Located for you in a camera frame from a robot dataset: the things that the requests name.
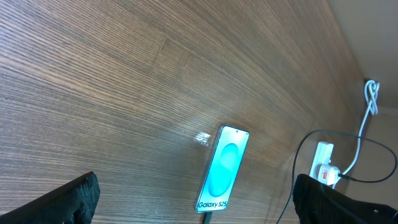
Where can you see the white power strip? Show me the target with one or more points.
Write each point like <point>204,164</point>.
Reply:
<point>322,156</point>

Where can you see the white USB charger plug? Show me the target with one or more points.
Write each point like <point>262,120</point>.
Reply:
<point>327,174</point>

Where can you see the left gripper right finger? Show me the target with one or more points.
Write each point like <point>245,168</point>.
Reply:
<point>317,203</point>

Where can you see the turquoise Galaxy S25 smartphone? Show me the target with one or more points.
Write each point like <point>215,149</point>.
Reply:
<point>222,169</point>

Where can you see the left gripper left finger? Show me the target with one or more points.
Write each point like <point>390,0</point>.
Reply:
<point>73,202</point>

